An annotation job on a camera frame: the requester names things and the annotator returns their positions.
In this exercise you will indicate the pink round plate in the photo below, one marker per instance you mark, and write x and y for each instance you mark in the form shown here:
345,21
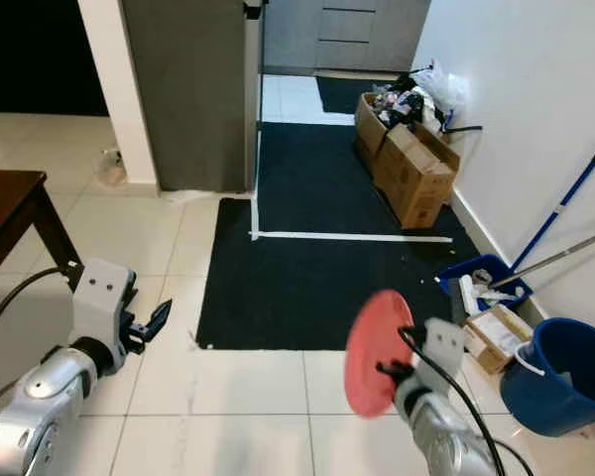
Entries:
372,352

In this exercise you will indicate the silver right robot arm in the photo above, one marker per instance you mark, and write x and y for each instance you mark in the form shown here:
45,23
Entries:
441,436

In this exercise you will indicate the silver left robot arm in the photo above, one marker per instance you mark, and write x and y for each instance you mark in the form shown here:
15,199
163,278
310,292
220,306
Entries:
40,397

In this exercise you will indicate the small open cardboard box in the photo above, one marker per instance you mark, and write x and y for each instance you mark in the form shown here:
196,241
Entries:
496,332

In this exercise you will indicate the white dustpan brush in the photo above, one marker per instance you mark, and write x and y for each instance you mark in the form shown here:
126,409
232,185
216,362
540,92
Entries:
469,295

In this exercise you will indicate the black carpet with white tape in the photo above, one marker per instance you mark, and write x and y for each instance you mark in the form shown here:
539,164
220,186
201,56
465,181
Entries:
307,288

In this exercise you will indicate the small glass jar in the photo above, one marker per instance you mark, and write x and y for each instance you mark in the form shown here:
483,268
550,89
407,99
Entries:
110,169

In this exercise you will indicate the blue plastic bucket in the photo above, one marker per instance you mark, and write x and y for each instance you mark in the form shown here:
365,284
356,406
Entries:
565,382

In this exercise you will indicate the dark brown wooden table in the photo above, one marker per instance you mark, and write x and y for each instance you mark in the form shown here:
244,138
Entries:
5,213

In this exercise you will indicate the silver metal pole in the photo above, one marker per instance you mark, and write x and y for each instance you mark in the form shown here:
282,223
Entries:
555,258

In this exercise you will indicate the large closed cardboard box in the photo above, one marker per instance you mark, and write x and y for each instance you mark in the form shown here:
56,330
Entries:
415,177

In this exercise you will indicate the grey door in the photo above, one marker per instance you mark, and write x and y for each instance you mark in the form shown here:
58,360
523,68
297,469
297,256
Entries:
188,89

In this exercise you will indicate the cardboard box with rubbish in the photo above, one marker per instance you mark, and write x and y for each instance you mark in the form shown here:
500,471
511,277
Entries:
369,124

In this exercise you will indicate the dark doormat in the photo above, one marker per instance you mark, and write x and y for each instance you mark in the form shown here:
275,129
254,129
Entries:
342,92

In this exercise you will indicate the white plastic bag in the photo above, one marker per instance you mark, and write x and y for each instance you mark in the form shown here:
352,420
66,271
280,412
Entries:
444,84

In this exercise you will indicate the grey drawer cabinet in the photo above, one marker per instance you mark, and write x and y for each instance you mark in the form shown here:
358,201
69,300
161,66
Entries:
367,30

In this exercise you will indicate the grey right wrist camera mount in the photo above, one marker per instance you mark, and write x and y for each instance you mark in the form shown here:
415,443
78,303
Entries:
444,349

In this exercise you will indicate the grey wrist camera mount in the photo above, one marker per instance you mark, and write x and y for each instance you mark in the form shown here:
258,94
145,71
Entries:
104,297
444,349

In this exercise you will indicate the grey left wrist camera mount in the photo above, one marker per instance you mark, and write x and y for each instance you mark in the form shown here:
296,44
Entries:
104,297

